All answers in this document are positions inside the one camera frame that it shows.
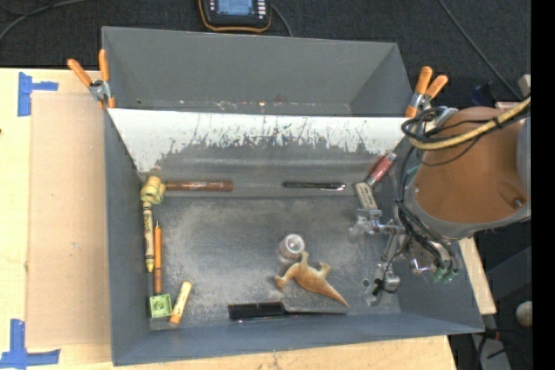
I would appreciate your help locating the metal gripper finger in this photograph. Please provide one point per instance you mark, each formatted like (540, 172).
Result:
(388, 282)
(368, 222)

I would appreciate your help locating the beige flat block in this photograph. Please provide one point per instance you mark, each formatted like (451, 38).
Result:
(365, 196)

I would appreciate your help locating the red and silver tube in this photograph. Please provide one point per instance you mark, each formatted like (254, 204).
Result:
(380, 170)

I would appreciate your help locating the black pen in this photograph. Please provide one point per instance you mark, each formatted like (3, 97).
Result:
(314, 186)

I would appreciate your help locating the orange toy dinosaur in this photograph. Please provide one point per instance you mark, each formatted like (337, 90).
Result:
(310, 278)

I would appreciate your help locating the grey metal bin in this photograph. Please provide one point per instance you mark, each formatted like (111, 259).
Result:
(243, 229)

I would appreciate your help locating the black comb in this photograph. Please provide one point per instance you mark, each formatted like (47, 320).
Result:
(256, 310)

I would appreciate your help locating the brown cylindrical stick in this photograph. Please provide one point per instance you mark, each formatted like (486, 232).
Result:
(199, 186)

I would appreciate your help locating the orange-yellow chalk stick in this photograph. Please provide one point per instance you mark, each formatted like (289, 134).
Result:
(180, 302)

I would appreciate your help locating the orange pencil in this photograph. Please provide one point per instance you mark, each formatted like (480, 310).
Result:
(157, 255)

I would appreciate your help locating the yellow crayon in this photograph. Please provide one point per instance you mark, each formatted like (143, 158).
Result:
(148, 238)

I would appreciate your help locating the green toy brick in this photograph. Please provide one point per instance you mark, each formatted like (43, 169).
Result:
(161, 306)

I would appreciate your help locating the brown cardboard board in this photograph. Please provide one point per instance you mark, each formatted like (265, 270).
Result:
(65, 221)

